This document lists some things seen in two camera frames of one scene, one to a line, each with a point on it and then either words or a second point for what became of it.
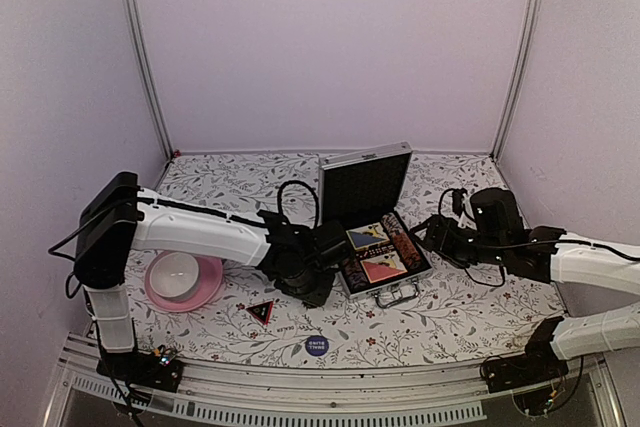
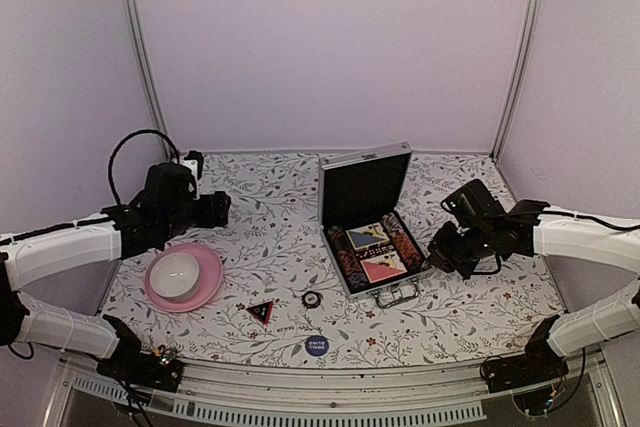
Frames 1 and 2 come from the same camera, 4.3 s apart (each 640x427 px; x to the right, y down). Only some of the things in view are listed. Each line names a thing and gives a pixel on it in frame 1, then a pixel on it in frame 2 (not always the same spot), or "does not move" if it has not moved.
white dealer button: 285,331 does not move
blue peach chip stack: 391,224 does not move
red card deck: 383,267 does not move
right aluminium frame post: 519,83 does not move
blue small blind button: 317,345 does not move
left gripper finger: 323,293 to 222,202
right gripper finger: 431,221 to 437,243
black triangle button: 262,312 does not move
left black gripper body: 304,285 to 203,219
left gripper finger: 310,302 to 219,219
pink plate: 208,282 does not move
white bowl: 174,275 does not move
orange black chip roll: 407,250 does not move
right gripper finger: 433,243 to 440,261
